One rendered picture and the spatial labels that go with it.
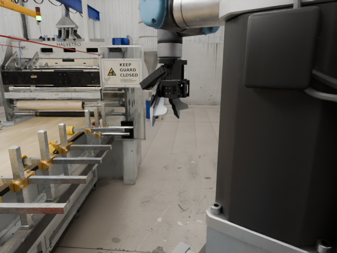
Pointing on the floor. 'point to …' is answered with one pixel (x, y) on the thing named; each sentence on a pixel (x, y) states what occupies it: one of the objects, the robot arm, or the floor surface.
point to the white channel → (86, 20)
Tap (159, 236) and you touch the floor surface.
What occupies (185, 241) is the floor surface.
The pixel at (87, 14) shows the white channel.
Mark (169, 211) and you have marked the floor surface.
